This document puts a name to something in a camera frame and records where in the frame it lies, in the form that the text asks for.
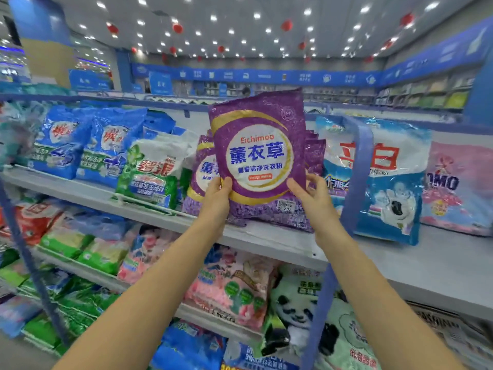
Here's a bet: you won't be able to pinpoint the green white Ariel bag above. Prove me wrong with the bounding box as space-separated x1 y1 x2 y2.
115 129 198 211

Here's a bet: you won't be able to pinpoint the person's right forearm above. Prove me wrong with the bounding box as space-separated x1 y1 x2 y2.
315 229 467 370

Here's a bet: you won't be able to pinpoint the person's right hand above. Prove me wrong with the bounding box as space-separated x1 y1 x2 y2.
287 173 344 243

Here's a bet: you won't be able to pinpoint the person's left hand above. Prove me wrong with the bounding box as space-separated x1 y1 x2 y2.
198 176 234 235

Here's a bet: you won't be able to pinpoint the pink flower-print detergent bag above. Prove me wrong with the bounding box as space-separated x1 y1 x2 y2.
419 140 493 238

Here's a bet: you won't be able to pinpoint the red white Libai bags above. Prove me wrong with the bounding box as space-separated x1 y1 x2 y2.
0 199 65 246

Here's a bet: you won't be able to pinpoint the blue hanging aisle sign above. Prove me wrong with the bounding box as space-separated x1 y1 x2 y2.
147 70 175 97

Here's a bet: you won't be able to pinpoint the person's left forearm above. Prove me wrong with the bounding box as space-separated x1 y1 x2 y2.
52 222 229 370

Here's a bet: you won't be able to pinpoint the blue tan pillar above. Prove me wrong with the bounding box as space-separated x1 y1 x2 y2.
9 0 77 88

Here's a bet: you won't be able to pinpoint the group of ceiling spotlights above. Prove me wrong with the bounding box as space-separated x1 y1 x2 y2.
77 0 441 61

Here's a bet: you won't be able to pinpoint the blue white detergent bag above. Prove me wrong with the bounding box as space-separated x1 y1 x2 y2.
315 115 433 247

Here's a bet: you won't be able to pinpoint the panda pale green bag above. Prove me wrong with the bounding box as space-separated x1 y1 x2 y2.
269 265 383 370

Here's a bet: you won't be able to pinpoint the green leaf-print detergent bag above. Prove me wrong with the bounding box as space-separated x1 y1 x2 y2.
259 307 292 358

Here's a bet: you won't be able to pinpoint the blue side wall sign band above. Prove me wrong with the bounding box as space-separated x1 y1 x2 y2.
378 16 493 88

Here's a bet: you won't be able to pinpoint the narrow blue wall column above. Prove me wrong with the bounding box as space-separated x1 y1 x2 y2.
115 49 135 94

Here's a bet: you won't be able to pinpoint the small blue hanging sign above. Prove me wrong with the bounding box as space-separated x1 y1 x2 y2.
67 68 113 93

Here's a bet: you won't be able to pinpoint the group of red lanterns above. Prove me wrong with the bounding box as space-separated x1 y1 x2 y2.
106 11 418 65

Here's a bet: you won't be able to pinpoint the blue back wall sign band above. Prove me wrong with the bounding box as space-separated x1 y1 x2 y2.
130 62 383 89

